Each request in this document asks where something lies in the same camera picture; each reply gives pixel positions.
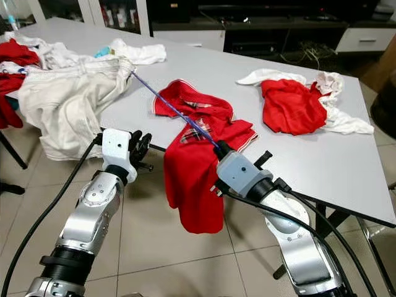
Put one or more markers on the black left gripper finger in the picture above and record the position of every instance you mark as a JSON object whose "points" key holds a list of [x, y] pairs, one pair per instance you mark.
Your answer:
{"points": [[146, 142], [135, 141]]}

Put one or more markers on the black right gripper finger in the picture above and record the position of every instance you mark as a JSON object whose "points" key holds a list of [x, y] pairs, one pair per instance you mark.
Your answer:
{"points": [[221, 143]]}

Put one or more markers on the purple plastic hanger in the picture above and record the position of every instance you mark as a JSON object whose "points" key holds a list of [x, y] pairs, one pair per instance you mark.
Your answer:
{"points": [[173, 107]]}

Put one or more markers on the red polo shirt plaid patch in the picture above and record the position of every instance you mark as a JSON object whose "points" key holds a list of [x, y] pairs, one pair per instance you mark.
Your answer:
{"points": [[192, 185]]}

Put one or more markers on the cream jeans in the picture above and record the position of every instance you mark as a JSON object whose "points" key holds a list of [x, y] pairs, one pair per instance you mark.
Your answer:
{"points": [[68, 111]]}

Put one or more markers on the red knit garment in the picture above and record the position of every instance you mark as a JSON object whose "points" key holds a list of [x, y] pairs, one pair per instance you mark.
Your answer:
{"points": [[294, 108]]}

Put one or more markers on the red t-shirt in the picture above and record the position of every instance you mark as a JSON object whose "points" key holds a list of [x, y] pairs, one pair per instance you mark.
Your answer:
{"points": [[15, 93]]}

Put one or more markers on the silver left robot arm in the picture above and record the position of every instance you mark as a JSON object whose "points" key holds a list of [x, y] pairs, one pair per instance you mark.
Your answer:
{"points": [[93, 210]]}

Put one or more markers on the black set-top box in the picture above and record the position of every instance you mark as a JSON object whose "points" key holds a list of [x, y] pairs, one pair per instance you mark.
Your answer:
{"points": [[255, 48]]}

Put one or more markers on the wooden TV stand white drawer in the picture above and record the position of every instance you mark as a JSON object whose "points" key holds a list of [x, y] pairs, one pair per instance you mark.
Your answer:
{"points": [[189, 38]]}

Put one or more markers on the white crumpled cloth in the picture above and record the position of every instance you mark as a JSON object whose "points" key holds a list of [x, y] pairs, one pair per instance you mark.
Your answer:
{"points": [[331, 83]]}

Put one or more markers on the red white bottle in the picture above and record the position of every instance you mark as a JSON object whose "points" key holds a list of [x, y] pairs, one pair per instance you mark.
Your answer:
{"points": [[131, 15]]}

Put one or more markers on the white glass-door cabinet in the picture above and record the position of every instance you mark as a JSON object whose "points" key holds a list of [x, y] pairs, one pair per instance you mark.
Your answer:
{"points": [[142, 15]]}

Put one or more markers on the white garment blue print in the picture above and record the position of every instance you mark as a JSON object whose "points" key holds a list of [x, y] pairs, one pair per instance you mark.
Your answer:
{"points": [[12, 68]]}

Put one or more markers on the black television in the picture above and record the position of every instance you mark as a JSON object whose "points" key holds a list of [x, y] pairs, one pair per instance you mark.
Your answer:
{"points": [[278, 9]]}

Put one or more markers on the brown chair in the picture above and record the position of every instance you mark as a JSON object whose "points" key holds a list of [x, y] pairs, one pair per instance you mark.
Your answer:
{"points": [[385, 111]]}

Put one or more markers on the cardboard box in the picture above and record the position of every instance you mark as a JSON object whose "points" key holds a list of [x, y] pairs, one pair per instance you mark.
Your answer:
{"points": [[380, 71]]}

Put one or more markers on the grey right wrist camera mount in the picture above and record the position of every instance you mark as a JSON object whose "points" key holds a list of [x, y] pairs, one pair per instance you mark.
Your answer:
{"points": [[241, 173]]}

